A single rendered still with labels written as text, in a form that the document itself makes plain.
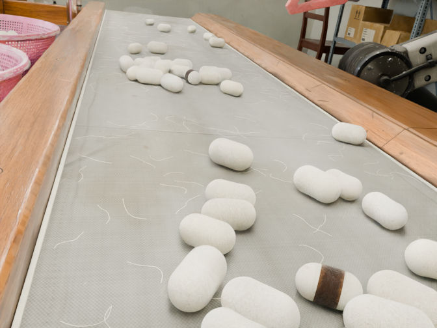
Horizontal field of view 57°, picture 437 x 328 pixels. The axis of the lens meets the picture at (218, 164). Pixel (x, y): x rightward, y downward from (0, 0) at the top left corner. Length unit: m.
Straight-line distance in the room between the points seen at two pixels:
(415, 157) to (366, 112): 0.11
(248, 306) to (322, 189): 0.13
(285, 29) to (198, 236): 5.17
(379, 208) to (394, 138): 0.17
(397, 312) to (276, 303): 0.05
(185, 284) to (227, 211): 0.07
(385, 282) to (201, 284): 0.09
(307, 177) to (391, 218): 0.06
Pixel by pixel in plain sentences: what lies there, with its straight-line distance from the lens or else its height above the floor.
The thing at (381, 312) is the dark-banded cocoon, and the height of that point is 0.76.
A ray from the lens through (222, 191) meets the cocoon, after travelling 0.25.
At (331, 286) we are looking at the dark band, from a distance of 0.20.
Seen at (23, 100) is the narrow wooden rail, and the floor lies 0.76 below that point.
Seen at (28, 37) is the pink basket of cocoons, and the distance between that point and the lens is 0.69.
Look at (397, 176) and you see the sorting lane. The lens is 0.38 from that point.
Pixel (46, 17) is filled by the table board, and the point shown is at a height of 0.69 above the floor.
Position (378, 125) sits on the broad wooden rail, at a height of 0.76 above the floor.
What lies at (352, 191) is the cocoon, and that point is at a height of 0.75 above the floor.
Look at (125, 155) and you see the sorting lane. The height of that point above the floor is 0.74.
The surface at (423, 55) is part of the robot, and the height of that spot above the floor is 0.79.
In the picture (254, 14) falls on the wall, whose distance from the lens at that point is 5.22.
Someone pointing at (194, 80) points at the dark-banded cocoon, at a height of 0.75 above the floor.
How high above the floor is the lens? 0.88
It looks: 24 degrees down
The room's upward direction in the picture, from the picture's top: 7 degrees clockwise
